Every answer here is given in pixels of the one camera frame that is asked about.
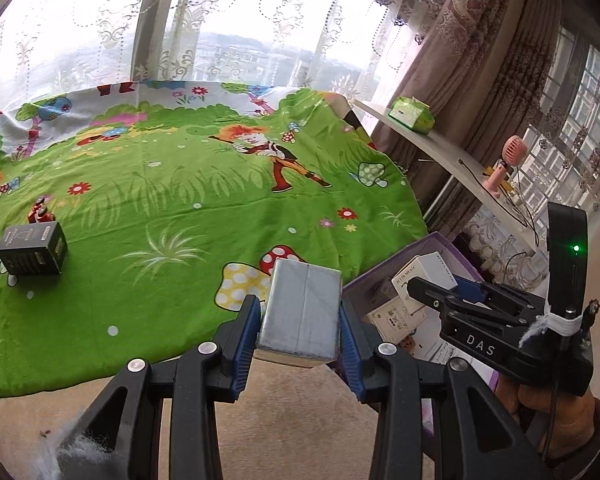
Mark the cream white printed carton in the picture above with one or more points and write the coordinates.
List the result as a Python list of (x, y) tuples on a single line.
[(422, 267)]

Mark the silver grey box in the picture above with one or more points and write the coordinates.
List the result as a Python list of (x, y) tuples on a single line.
[(302, 305)]

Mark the green tissue pack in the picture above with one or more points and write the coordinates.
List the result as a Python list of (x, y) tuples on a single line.
[(411, 115)]

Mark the brown patterned curtain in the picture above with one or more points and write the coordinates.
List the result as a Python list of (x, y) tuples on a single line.
[(460, 60)]

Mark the white lace curtain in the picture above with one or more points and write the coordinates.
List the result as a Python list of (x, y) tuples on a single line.
[(580, 135), (230, 20)]

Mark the purple cardboard box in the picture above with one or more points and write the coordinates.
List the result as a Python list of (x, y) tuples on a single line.
[(375, 275)]

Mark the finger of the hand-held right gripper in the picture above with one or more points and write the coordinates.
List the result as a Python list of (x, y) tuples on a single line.
[(467, 290), (430, 296)]

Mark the white carton with black print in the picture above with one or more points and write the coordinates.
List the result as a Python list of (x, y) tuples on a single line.
[(392, 317)]

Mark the pink handheld fan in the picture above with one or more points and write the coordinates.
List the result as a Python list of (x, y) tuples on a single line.
[(510, 152)]

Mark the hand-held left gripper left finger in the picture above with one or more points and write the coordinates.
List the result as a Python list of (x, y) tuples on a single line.
[(245, 340)]

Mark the beige plush cushion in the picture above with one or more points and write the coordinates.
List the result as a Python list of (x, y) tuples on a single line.
[(300, 420)]

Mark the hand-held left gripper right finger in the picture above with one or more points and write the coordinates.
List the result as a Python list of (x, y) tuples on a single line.
[(352, 345)]

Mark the small yellow object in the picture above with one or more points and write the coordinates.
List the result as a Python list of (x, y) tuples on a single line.
[(504, 188)]

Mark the white curved desk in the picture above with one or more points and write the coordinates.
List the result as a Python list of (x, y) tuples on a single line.
[(445, 152)]

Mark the black box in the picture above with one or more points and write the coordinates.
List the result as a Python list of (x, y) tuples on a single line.
[(30, 255)]

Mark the person's right hand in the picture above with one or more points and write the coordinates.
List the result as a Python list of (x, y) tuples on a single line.
[(555, 420)]

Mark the white lace cloth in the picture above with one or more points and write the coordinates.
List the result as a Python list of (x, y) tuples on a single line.
[(490, 240)]

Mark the green cartoon printed blanket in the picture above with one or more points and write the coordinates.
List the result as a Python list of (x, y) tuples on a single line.
[(180, 185)]

